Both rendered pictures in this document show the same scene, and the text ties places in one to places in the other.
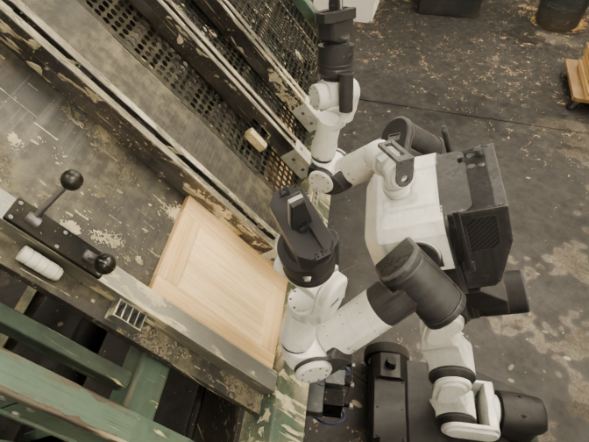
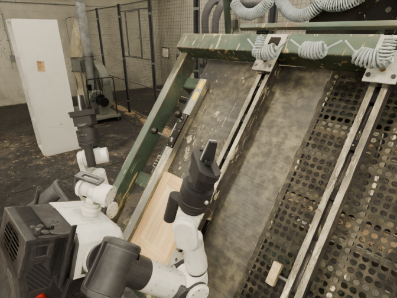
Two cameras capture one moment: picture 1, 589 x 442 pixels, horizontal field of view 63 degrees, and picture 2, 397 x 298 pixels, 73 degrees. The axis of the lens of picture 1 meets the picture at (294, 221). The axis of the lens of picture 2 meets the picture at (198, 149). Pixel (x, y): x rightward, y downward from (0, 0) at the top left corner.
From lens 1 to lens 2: 1.60 m
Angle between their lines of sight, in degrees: 95
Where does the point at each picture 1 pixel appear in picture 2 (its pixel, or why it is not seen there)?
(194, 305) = (159, 193)
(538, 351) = not seen: outside the picture
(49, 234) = (178, 126)
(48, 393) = (140, 136)
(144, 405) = (141, 179)
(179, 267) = (173, 185)
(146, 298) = (160, 165)
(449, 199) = (49, 209)
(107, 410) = (133, 153)
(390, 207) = not seen: hidden behind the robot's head
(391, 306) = not seen: hidden behind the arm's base
